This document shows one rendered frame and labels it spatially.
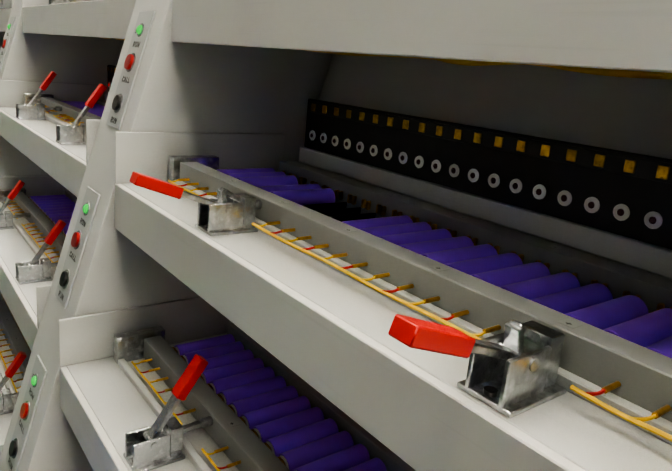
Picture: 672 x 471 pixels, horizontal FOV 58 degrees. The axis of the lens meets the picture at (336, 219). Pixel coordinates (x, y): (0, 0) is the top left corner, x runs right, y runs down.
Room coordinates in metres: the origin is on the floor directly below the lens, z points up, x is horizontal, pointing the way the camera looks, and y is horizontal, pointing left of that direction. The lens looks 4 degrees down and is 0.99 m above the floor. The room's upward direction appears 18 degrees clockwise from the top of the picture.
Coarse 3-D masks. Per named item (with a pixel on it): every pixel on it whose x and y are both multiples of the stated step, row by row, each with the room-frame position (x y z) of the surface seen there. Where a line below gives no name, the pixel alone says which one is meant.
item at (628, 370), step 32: (192, 192) 0.53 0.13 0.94; (256, 192) 0.49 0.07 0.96; (256, 224) 0.45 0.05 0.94; (288, 224) 0.44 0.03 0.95; (320, 224) 0.41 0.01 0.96; (352, 256) 0.38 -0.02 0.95; (384, 256) 0.36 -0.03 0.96; (416, 256) 0.36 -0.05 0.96; (416, 288) 0.34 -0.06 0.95; (448, 288) 0.32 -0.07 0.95; (480, 288) 0.31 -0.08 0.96; (480, 320) 0.30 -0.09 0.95; (544, 320) 0.28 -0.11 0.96; (576, 320) 0.28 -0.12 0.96; (576, 352) 0.26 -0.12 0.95; (608, 352) 0.25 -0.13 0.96; (640, 352) 0.25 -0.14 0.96; (608, 384) 0.25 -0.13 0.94; (640, 384) 0.24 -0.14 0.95
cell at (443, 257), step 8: (456, 248) 0.40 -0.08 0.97; (464, 248) 0.40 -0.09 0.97; (472, 248) 0.40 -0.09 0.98; (480, 248) 0.40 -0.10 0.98; (488, 248) 0.41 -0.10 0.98; (432, 256) 0.37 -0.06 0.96; (440, 256) 0.38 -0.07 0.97; (448, 256) 0.38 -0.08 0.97; (456, 256) 0.38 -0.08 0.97; (464, 256) 0.39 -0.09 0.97; (472, 256) 0.39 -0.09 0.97; (480, 256) 0.40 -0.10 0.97
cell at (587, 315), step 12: (612, 300) 0.33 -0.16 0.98; (624, 300) 0.33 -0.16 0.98; (636, 300) 0.33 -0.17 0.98; (576, 312) 0.30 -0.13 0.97; (588, 312) 0.30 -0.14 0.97; (600, 312) 0.31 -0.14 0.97; (612, 312) 0.31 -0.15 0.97; (624, 312) 0.32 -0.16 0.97; (636, 312) 0.32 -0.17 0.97; (600, 324) 0.30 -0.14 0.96; (612, 324) 0.31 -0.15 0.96
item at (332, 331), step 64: (128, 192) 0.55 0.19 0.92; (448, 192) 0.50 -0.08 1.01; (192, 256) 0.44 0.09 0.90; (256, 256) 0.40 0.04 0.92; (640, 256) 0.38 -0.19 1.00; (256, 320) 0.37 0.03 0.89; (320, 320) 0.32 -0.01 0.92; (384, 320) 0.32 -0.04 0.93; (320, 384) 0.32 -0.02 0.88; (384, 384) 0.28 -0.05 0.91; (448, 384) 0.26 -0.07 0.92; (448, 448) 0.25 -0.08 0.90; (512, 448) 0.22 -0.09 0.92; (576, 448) 0.22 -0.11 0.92; (640, 448) 0.22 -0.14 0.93
